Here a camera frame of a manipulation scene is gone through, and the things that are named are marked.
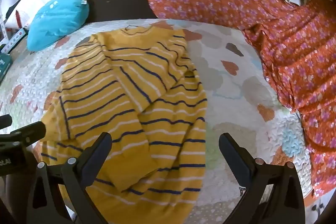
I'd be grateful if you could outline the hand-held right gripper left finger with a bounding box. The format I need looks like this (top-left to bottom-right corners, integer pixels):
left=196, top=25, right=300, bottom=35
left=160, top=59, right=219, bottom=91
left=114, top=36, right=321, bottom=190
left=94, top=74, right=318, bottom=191
left=26, top=132, right=113, bottom=224

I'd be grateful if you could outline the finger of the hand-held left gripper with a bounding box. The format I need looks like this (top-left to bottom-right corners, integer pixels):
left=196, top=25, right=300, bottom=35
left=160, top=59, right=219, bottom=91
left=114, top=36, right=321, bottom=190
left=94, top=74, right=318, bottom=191
left=0, top=121, right=47, bottom=148
left=0, top=115, right=13, bottom=130

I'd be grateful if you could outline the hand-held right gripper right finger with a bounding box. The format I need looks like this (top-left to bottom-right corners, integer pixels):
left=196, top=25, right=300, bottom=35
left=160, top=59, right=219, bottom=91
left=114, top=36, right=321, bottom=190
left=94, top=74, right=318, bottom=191
left=218, top=132, right=306, bottom=224

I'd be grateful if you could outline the yellow striped sweater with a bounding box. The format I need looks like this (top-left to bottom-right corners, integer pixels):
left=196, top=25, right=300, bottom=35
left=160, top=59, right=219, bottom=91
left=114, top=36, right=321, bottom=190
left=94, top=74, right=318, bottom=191
left=33, top=26, right=208, bottom=224

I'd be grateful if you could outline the teal box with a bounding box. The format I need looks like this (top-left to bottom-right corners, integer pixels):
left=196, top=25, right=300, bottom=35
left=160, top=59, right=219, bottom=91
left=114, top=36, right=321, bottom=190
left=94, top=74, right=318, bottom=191
left=0, top=53, right=12, bottom=83

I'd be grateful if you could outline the white heart-print quilt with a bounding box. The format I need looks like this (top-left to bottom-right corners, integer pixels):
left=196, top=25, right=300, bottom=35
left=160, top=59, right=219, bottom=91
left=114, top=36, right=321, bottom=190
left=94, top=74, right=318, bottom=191
left=0, top=18, right=313, bottom=224

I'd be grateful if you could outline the patterned cardboard box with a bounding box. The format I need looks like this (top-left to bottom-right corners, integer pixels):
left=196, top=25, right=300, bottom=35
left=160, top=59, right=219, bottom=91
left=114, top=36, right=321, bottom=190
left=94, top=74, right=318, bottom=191
left=0, top=27, right=30, bottom=54

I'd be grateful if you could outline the teal pillow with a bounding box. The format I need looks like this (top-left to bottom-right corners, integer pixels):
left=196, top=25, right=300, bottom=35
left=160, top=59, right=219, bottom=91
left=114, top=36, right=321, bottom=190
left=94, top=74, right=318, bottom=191
left=27, top=0, right=90, bottom=52

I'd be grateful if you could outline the dark brown sheet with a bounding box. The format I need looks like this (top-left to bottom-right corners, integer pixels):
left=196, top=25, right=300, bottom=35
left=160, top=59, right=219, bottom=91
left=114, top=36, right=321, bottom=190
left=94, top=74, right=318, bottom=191
left=83, top=0, right=158, bottom=30

